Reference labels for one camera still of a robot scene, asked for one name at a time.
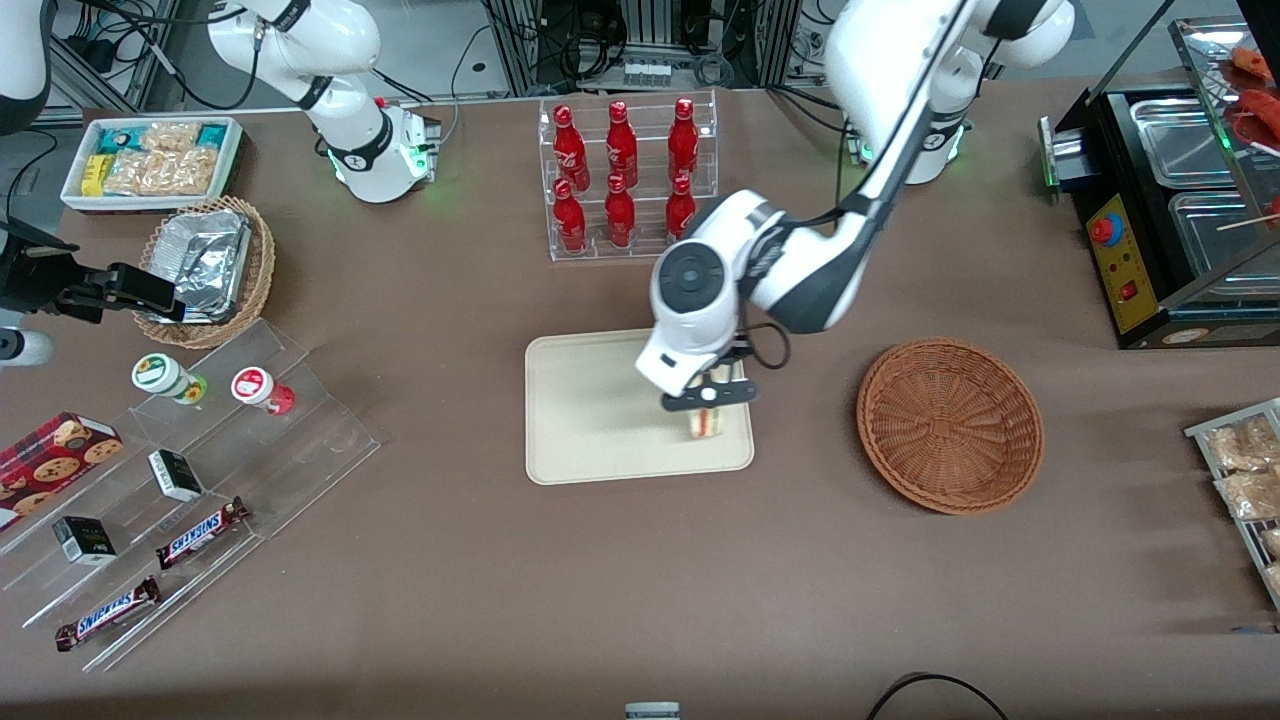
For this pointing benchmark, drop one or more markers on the white snack bin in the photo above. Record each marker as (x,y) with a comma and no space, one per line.
(70,195)

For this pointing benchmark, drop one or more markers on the green labelled cup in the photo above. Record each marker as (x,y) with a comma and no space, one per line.
(160,373)

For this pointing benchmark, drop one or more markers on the steel warmer pan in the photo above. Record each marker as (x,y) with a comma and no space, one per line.
(1215,240)
(1180,140)

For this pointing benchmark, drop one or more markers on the aluminium equipment frame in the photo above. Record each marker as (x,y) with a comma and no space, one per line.
(520,50)

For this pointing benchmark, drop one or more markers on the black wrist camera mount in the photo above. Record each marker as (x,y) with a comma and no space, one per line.
(30,285)

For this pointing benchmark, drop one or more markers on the red emergency stop button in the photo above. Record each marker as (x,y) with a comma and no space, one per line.
(1103,230)

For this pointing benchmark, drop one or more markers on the teal snack pack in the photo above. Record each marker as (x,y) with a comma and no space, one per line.
(117,140)
(212,135)

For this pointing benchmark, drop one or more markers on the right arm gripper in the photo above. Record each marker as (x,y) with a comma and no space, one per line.
(38,284)

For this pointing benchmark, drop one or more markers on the clear acrylic stepped shelf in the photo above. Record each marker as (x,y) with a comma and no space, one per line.
(320,450)

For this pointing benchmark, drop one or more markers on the red cola bottle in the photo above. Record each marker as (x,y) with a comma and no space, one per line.
(570,150)
(620,212)
(570,215)
(621,148)
(683,142)
(681,212)

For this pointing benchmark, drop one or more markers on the black food warmer machine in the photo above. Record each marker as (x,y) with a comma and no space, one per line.
(1120,260)

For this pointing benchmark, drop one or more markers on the light tan wicker basket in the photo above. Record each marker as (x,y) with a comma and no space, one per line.
(262,260)

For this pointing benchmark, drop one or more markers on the brown round wicker basket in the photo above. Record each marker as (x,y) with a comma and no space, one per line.
(950,430)

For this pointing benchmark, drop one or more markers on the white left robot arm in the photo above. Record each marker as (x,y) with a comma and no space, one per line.
(880,60)

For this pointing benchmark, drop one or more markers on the beige plastic tray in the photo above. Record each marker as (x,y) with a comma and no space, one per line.
(590,410)

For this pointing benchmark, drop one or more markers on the red labelled cup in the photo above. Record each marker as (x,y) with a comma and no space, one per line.
(255,385)

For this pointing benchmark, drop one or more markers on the snickers chocolate bar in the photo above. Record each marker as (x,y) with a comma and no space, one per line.
(200,533)
(108,613)

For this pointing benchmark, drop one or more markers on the white power strip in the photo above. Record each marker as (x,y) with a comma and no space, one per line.
(645,73)

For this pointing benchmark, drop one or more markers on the triangle sandwich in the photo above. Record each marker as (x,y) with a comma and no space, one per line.
(705,425)

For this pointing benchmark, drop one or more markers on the clear bag of crackers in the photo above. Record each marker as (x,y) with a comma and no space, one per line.
(170,136)
(160,173)

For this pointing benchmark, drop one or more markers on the clear acrylic bottle rack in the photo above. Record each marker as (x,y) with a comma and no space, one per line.
(645,255)

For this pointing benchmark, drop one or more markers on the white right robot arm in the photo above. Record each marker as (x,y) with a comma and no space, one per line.
(350,150)

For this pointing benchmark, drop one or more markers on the small grey device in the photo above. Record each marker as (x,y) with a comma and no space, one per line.
(652,712)

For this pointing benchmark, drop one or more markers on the yellow snack pack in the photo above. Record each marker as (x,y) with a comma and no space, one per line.
(94,175)

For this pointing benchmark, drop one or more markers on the aluminium foil container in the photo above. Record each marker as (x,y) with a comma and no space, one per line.
(205,260)

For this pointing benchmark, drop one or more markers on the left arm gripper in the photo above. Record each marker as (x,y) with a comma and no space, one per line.
(733,353)

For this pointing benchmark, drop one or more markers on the wooden skewer stick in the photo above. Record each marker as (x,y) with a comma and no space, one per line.
(1250,222)

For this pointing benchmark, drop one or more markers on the clear bag of pastry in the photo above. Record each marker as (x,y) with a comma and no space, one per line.
(1240,445)
(1250,497)
(1272,542)

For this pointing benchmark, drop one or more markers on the small black box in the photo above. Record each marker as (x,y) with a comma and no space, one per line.
(85,540)
(176,476)

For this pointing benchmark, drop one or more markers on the red cookie box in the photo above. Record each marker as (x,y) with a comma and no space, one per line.
(50,470)

